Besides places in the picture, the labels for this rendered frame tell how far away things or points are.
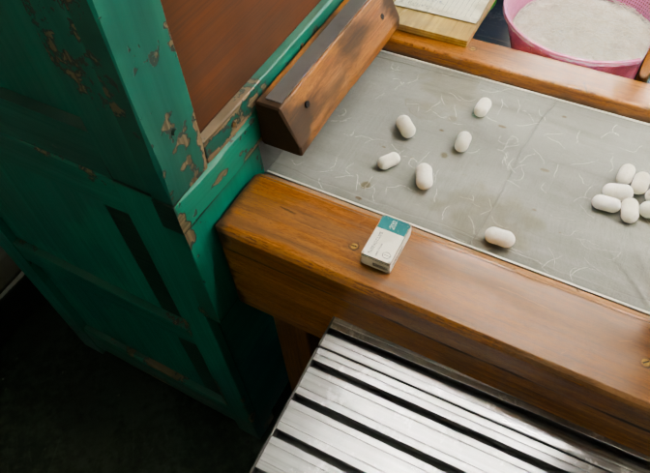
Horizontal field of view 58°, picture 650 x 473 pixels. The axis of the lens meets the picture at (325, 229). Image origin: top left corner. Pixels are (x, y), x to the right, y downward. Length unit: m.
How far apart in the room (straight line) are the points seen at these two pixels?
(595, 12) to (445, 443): 0.74
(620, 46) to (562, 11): 0.13
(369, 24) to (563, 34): 0.34
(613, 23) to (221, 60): 0.67
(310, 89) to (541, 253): 0.33
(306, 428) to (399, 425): 0.10
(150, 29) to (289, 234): 0.28
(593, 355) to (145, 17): 0.51
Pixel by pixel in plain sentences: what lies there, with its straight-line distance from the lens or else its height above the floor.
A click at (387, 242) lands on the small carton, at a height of 0.79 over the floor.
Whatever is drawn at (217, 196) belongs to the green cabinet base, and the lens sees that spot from 0.70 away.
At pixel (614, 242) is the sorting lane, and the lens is 0.76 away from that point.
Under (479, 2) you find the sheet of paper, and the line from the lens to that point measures 1.01.
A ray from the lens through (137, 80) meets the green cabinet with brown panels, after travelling 0.53.
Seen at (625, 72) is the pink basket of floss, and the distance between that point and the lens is 0.99.
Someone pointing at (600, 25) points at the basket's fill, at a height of 0.73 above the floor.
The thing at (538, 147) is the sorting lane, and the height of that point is 0.74.
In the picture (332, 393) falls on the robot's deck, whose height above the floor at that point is 0.67.
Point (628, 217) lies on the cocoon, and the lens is 0.77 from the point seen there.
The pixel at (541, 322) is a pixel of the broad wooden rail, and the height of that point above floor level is 0.76.
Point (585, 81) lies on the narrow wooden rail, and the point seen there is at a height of 0.76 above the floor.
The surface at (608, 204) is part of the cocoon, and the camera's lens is 0.77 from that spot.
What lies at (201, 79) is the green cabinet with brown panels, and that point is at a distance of 0.63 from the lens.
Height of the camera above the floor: 1.31
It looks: 53 degrees down
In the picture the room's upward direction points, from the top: 5 degrees counter-clockwise
